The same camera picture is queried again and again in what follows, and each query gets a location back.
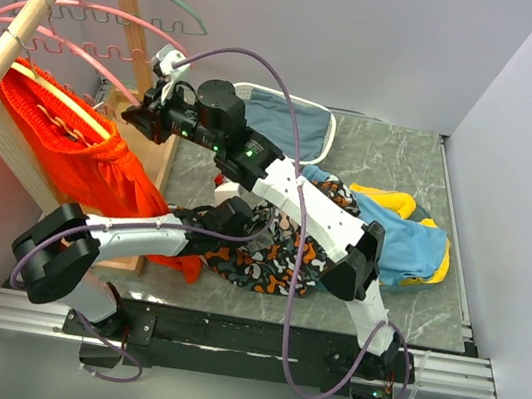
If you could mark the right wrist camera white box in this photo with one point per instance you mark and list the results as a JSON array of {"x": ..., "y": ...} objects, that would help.
[{"x": 165, "y": 66}]

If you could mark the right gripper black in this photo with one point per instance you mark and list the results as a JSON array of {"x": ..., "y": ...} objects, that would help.
[{"x": 150, "y": 116}]

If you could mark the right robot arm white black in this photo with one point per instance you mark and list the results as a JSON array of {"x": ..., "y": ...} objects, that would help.
[{"x": 216, "y": 120}]

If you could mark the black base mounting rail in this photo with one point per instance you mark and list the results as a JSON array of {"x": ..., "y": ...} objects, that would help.
[{"x": 165, "y": 336}]

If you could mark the camouflage patterned shorts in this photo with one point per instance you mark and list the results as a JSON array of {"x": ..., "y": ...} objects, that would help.
[{"x": 265, "y": 265}]

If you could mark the green wire hanger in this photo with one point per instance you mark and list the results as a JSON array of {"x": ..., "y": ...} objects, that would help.
[{"x": 105, "y": 17}]

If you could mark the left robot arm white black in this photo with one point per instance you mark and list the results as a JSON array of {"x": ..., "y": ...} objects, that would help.
[{"x": 55, "y": 256}]

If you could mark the orange shorts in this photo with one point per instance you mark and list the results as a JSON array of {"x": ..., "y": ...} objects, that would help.
[{"x": 104, "y": 175}]

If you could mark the cream wooden hanger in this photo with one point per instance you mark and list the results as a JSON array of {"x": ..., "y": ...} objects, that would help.
[{"x": 66, "y": 100}]

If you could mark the white plastic basket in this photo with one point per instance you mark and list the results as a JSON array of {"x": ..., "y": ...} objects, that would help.
[{"x": 243, "y": 90}]

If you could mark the aluminium frame rail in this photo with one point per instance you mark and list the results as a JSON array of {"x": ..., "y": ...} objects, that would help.
[{"x": 444, "y": 374}]

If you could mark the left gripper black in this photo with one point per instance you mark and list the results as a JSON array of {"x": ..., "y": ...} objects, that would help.
[{"x": 231, "y": 244}]

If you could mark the light blue shorts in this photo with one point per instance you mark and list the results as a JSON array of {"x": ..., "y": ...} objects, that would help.
[{"x": 415, "y": 248}]

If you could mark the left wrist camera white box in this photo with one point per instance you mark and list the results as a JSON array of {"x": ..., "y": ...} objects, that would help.
[{"x": 224, "y": 189}]

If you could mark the teal shorts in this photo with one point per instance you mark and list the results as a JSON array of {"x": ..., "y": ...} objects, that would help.
[{"x": 409, "y": 255}]

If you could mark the pink hanger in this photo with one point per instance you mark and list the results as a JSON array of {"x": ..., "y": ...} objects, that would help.
[
  {"x": 112, "y": 51},
  {"x": 83, "y": 54}
]

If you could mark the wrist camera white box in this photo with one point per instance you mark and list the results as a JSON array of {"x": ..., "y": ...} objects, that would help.
[
  {"x": 165, "y": 66},
  {"x": 224, "y": 189}
]

